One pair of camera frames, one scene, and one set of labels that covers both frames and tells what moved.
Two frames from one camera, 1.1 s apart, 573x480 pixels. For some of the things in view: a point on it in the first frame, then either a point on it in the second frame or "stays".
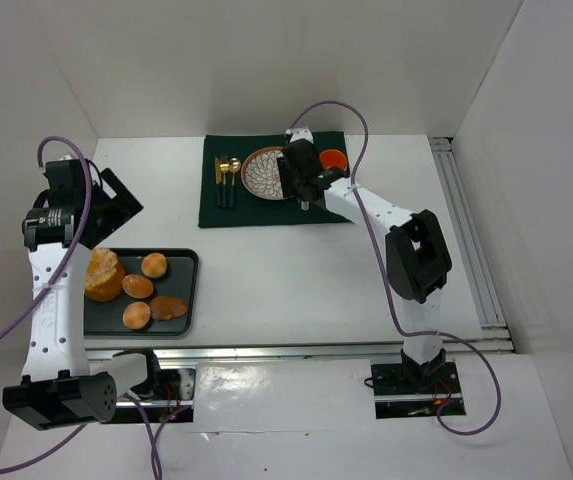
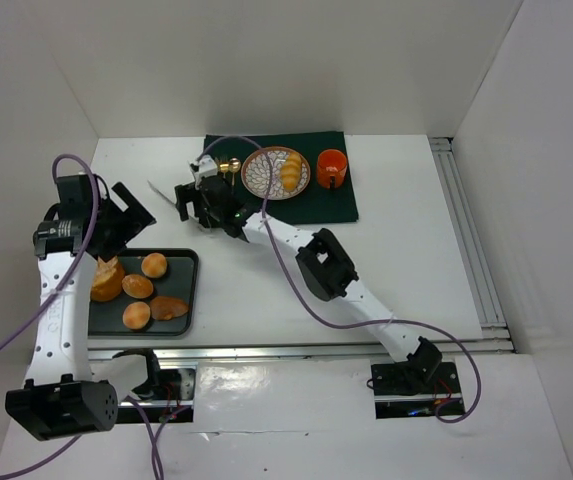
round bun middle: x=137 y=286 stays
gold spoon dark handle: x=234 y=166 stays
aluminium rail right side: x=495 y=336 stays
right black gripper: x=287 y=173 to x=186 y=201
